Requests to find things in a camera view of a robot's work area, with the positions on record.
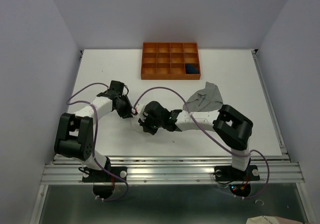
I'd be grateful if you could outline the white pink grey underwear pile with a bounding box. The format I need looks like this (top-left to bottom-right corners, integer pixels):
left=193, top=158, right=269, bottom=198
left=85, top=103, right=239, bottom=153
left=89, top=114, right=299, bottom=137
left=131, top=119, right=143, bottom=133

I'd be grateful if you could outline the navy blue underwear white trim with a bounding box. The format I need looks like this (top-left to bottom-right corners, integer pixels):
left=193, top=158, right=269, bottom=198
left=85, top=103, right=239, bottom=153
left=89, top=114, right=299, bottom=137
left=185, top=63, right=200, bottom=75

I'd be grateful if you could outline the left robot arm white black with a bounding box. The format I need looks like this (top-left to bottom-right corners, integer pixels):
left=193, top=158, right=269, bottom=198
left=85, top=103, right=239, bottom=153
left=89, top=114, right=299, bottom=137
left=54, top=80, right=133, bottom=181

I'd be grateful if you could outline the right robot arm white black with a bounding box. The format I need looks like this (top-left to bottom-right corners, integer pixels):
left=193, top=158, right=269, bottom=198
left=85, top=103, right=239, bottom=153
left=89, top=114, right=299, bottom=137
left=135, top=101, right=253, bottom=179

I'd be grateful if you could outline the orange compartment tray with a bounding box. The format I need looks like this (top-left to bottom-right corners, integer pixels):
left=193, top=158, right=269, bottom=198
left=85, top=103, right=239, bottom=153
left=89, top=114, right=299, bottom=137
left=140, top=42, right=201, bottom=80

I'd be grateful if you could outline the white pink bag corner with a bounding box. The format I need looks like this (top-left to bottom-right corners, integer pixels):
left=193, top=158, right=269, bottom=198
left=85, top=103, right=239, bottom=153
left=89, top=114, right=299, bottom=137
left=246, top=215, right=301, bottom=224

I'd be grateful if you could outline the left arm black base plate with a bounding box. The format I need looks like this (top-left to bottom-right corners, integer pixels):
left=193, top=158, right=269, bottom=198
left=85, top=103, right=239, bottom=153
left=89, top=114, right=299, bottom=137
left=78, top=166, right=128, bottom=184

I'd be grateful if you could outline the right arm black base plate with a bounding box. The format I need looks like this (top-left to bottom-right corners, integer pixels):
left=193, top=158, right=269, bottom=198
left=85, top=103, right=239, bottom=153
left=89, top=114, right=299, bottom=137
left=214, top=165, right=261, bottom=182

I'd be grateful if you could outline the aluminium rail frame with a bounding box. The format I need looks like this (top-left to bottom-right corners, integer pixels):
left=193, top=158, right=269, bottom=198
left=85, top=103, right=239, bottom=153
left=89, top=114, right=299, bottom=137
left=32, top=51, right=313, bottom=224

